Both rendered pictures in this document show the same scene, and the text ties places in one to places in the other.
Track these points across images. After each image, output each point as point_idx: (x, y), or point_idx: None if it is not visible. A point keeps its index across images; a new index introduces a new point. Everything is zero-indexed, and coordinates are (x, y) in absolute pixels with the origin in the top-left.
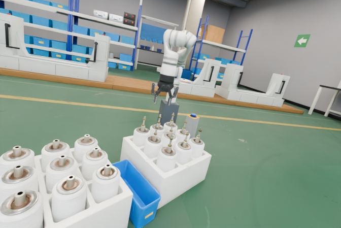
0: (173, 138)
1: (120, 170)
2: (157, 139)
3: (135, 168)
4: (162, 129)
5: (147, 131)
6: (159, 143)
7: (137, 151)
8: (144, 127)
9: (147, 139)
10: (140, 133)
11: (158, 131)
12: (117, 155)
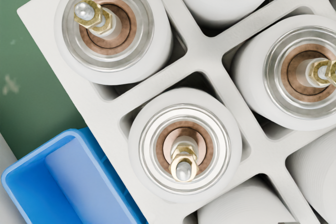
0: (330, 114)
1: (63, 142)
2: (204, 139)
3: (113, 194)
4: None
5: (142, 39)
6: (211, 187)
7: (104, 144)
8: (116, 27)
9: (137, 154)
10: (92, 73)
11: (228, 5)
12: None
